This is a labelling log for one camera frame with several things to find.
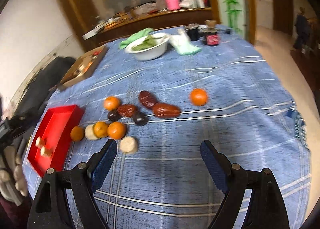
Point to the wooden counter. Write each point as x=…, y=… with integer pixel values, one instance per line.
x=157, y=21

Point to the black sofa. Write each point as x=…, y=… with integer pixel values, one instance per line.
x=42, y=86

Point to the white bowl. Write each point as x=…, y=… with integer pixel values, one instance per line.
x=151, y=53

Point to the large red date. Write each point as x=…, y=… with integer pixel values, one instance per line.
x=147, y=99

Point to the white cloth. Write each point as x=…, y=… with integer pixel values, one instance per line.
x=182, y=43

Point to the green cloth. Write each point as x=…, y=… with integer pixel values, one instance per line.
x=142, y=33

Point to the red tray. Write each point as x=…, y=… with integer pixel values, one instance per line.
x=54, y=129

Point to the dark plum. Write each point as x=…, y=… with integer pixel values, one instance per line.
x=113, y=115
x=139, y=118

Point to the green leaves in bowl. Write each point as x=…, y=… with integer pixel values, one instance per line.
x=147, y=43

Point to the blue plaid tablecloth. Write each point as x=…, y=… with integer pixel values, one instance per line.
x=249, y=116

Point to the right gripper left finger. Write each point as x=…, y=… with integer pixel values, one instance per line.
x=50, y=208

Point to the shiny red date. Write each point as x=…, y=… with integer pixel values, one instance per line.
x=163, y=110

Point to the sugarcane piece bottom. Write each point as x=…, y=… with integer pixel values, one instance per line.
x=45, y=152

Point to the black cup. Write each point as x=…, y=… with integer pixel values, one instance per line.
x=192, y=31

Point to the left gloved hand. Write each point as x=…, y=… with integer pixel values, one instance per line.
x=13, y=183

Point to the sugarcane piece square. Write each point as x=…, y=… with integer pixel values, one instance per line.
x=40, y=143

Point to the wrinkled red date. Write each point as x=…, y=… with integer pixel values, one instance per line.
x=127, y=110

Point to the cardboard box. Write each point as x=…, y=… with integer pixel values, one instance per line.
x=83, y=68

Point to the black jar red label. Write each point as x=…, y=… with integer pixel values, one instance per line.
x=210, y=34

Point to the small orange mandarin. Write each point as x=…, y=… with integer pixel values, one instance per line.
x=198, y=97

